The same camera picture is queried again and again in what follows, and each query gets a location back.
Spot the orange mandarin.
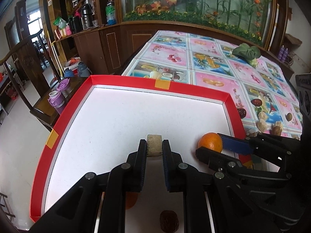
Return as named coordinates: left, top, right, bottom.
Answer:
left=197, top=133, right=223, bottom=153
left=125, top=192, right=139, bottom=210

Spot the dark red jujube date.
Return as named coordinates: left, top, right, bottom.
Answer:
left=251, top=98, right=263, bottom=107
left=160, top=210, right=179, bottom=233
left=237, top=108, right=247, bottom=119

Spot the colourful fruit print tablecloth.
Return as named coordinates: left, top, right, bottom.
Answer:
left=123, top=30, right=303, bottom=139

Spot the brown kiwi fruit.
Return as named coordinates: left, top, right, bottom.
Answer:
left=286, top=113, right=293, bottom=122

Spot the green leafy vegetable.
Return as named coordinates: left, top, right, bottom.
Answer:
left=232, top=43, right=261, bottom=68

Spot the purple bottle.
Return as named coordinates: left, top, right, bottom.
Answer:
left=277, top=45, right=285, bottom=60
left=281, top=48, right=289, bottom=63

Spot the red box with white inside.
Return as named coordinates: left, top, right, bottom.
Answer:
left=30, top=76, right=246, bottom=221

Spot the purple lidded cup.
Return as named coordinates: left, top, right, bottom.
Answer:
left=48, top=78, right=70, bottom=115

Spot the glass display with artificial flowers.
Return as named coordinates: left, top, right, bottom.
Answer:
left=119, top=0, right=276, bottom=47

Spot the dark wooden chair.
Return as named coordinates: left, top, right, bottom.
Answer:
left=0, top=28, right=88, bottom=132

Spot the dark wooden cabinet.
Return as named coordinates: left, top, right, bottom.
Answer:
left=53, top=20, right=295, bottom=81

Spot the black thermos flask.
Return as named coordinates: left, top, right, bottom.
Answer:
left=81, top=3, right=94, bottom=29

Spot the green label plastic bottle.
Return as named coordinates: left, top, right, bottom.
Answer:
left=105, top=0, right=116, bottom=25

